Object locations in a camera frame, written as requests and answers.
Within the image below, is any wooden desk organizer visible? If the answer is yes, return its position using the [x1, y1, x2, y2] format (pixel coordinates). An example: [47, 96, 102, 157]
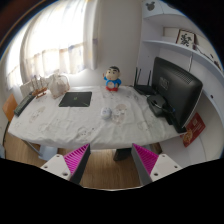
[31, 76, 47, 99]

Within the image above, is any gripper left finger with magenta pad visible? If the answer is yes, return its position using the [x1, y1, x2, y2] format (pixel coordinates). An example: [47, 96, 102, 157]
[42, 144, 91, 185]

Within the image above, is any white wall shelf unit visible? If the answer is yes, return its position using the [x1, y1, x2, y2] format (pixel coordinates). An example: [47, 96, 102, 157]
[137, 0, 224, 167]

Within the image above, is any orange wooden chair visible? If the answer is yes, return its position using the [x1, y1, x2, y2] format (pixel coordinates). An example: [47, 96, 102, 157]
[2, 94, 18, 121]

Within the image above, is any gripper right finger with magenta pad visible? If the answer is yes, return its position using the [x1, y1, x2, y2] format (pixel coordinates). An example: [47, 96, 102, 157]
[131, 144, 182, 186]

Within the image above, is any white sheer curtain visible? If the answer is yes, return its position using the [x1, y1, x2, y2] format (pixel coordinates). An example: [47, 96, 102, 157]
[1, 0, 100, 89]

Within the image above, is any black keyboard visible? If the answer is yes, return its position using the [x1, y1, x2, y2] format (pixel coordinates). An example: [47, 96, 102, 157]
[14, 94, 34, 116]

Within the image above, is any red paper card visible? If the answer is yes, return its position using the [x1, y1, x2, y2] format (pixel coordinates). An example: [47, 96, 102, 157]
[182, 113, 205, 147]

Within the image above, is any black wifi router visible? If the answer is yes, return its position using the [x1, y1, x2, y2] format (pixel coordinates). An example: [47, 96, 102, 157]
[134, 68, 156, 95]

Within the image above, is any framed calligraphy picture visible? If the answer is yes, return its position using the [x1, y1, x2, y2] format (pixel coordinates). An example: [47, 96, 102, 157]
[176, 29, 195, 49]

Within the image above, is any cartoon boy figurine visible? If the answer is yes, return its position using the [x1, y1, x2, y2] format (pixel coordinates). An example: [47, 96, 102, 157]
[103, 66, 121, 91]

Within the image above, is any black computer monitor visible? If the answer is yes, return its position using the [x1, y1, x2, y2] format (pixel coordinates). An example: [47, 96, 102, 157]
[147, 57, 203, 133]

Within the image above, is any black mouse pad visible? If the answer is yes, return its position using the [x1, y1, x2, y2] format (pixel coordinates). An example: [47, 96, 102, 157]
[59, 92, 92, 107]

